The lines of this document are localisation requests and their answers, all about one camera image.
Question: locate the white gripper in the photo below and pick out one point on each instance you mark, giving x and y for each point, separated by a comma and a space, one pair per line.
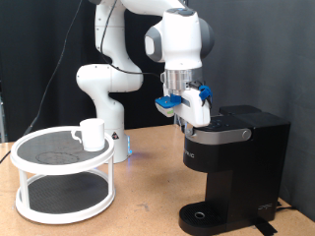
197, 113

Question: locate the black Keurig coffee machine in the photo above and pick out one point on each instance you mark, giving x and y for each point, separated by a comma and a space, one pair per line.
246, 164

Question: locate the white ceramic mug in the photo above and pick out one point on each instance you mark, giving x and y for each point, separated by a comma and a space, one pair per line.
93, 136

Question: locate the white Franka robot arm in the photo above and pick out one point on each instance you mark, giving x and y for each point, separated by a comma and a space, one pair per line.
182, 39

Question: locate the black tape strip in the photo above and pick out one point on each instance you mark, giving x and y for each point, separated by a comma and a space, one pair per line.
264, 226

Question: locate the white two-tier turntable stand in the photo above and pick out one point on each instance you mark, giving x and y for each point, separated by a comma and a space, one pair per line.
62, 164

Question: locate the black curtain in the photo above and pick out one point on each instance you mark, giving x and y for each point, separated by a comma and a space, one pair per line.
26, 49

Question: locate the blue-mounted wrist camera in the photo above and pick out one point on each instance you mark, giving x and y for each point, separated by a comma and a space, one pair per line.
165, 105

